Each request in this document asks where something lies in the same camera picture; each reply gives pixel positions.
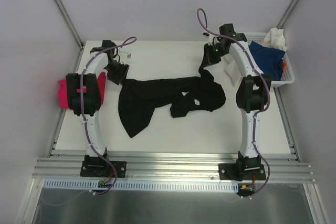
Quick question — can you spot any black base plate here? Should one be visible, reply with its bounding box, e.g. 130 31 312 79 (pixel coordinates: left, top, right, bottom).
80 158 127 178
218 163 266 182

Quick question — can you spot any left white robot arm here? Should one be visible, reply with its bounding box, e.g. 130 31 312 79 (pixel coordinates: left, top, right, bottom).
66 36 137 176

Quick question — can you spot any white cloth in basket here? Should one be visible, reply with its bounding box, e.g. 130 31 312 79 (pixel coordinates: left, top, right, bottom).
263 28 287 51

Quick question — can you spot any folded pink t shirt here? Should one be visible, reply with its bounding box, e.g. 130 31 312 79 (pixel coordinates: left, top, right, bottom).
57 72 106 111

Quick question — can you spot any black t shirt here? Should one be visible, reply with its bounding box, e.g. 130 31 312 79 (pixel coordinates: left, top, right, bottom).
118 55 226 137

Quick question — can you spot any white slotted cable duct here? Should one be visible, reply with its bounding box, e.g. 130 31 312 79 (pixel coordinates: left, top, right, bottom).
44 179 238 193

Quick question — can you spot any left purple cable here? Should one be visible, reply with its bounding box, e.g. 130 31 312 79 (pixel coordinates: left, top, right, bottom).
41 36 138 205

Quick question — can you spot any aluminium mounting rail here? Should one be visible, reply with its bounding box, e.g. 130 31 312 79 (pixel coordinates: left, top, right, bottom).
33 150 317 184

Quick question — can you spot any white t shirt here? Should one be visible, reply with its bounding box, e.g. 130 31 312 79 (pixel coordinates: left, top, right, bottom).
225 60 241 86

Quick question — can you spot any purple cable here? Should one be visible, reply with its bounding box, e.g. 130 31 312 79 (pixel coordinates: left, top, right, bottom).
41 36 138 205
196 8 271 200

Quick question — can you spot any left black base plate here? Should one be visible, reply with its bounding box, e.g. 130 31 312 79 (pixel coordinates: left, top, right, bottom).
80 158 127 178

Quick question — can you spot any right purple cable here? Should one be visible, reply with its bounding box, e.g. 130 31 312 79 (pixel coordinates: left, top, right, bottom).
196 8 271 200

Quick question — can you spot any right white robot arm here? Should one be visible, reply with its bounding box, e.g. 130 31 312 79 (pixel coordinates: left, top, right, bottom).
203 24 271 179

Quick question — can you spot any white plastic basket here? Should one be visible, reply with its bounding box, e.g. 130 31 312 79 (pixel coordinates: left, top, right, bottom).
245 32 295 88

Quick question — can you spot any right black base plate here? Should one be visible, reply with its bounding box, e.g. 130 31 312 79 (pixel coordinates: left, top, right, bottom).
218 163 266 182

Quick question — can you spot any blue t shirt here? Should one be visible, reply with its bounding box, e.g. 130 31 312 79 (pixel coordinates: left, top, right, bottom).
249 41 285 81

